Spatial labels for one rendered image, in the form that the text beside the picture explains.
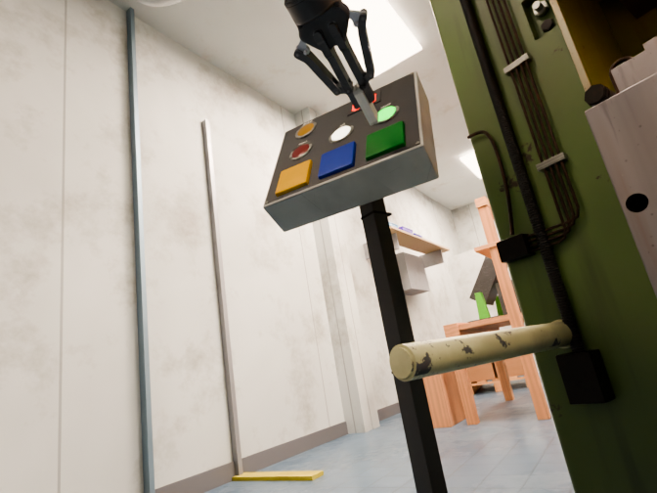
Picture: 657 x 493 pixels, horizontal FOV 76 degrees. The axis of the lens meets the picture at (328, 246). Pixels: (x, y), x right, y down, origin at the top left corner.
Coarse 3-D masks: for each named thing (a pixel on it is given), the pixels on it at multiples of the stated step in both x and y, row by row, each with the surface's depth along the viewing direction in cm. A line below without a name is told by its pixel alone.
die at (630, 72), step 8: (656, 40) 58; (648, 48) 59; (656, 48) 58; (640, 56) 60; (648, 56) 59; (656, 56) 58; (624, 64) 61; (632, 64) 60; (640, 64) 60; (648, 64) 59; (656, 64) 58; (616, 72) 62; (624, 72) 61; (632, 72) 60; (640, 72) 60; (648, 72) 59; (616, 80) 62; (624, 80) 61; (632, 80) 60; (640, 80) 60; (624, 88) 61
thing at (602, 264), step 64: (448, 0) 104; (512, 0) 91; (576, 0) 93; (576, 128) 79; (512, 192) 89; (576, 192) 79; (576, 256) 78; (576, 320) 78; (640, 320) 70; (640, 384) 70; (576, 448) 77; (640, 448) 69
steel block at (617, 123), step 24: (624, 96) 56; (648, 96) 54; (600, 120) 58; (624, 120) 56; (648, 120) 54; (600, 144) 58; (624, 144) 56; (648, 144) 54; (624, 168) 56; (648, 168) 53; (624, 192) 55; (648, 192) 53; (648, 216) 53; (648, 240) 53; (648, 264) 53
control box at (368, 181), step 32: (384, 96) 89; (416, 96) 82; (320, 128) 95; (352, 128) 87; (416, 128) 75; (288, 160) 92; (320, 160) 85; (384, 160) 74; (416, 160) 73; (288, 192) 83; (320, 192) 81; (352, 192) 80; (384, 192) 79; (288, 224) 88
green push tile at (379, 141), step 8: (384, 128) 79; (392, 128) 78; (400, 128) 76; (368, 136) 80; (376, 136) 79; (384, 136) 77; (392, 136) 76; (400, 136) 75; (368, 144) 78; (376, 144) 77; (384, 144) 76; (392, 144) 74; (400, 144) 73; (368, 152) 77; (376, 152) 75; (384, 152) 75
